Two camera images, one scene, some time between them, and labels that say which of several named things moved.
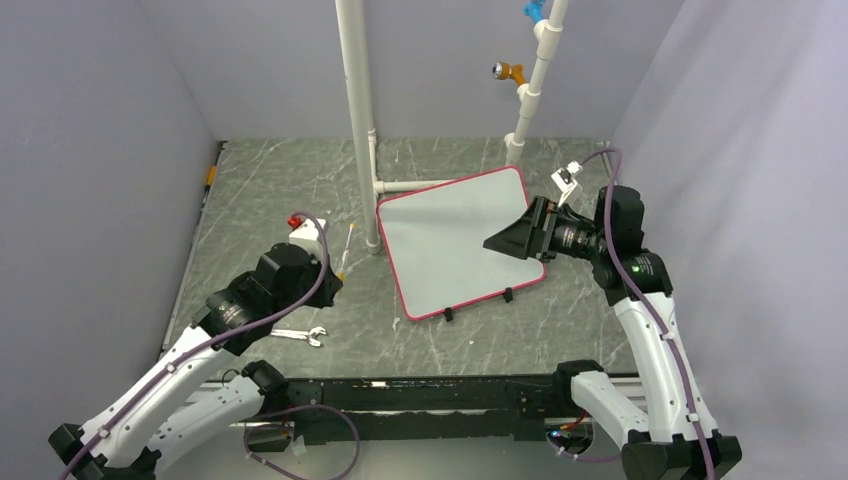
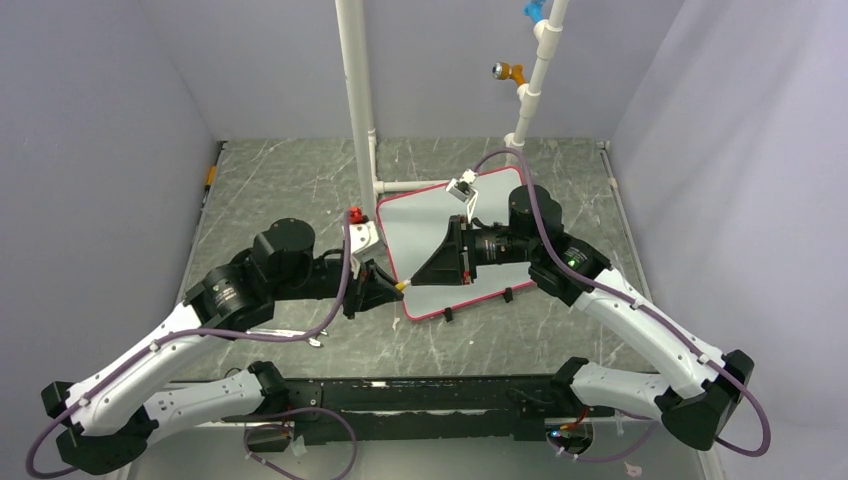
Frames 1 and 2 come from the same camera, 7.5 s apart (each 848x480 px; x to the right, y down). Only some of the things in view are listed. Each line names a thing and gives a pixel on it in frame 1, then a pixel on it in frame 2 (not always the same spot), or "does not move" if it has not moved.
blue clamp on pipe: (534, 9) does not move
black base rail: (436, 407) does not move
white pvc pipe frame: (548, 41) does not move
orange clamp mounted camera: (503, 70) does not move
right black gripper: (531, 235) -> (452, 261)
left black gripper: (328, 288) -> (371, 287)
